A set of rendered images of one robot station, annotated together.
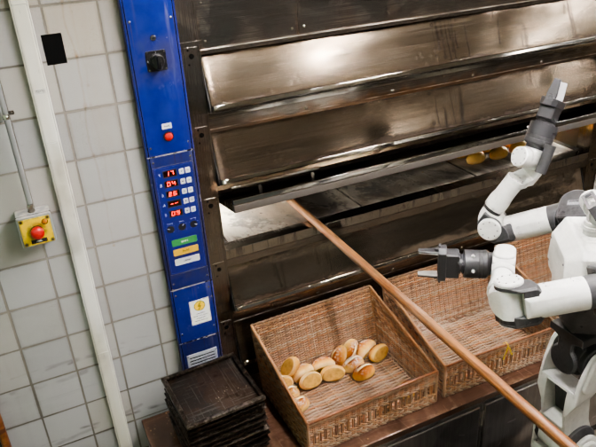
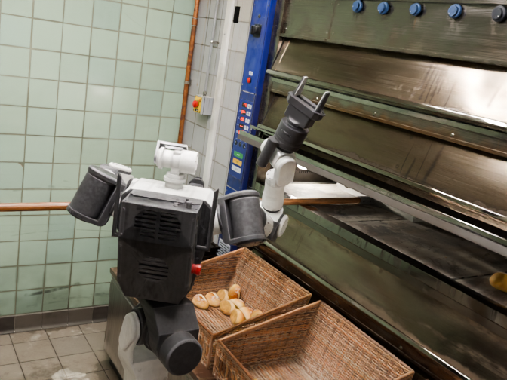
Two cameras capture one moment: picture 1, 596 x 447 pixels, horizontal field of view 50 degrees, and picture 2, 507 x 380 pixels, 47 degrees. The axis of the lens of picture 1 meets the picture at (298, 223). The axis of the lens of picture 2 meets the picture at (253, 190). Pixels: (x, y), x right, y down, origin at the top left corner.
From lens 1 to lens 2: 2.98 m
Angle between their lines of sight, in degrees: 75
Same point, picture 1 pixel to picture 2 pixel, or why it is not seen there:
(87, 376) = not seen: hidden behind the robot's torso
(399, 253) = (339, 286)
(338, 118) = (336, 121)
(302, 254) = (290, 225)
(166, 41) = (263, 19)
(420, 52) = (402, 84)
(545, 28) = not seen: outside the picture
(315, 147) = (311, 133)
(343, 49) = (351, 60)
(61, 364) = not seen: hidden behind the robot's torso
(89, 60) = (244, 24)
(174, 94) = (258, 54)
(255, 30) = (308, 29)
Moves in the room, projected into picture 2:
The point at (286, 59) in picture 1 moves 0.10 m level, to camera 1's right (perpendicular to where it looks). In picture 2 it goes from (318, 56) to (324, 57)
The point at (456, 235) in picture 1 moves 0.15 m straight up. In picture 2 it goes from (391, 320) to (400, 281)
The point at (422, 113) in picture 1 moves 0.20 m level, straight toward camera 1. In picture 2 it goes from (393, 151) to (339, 142)
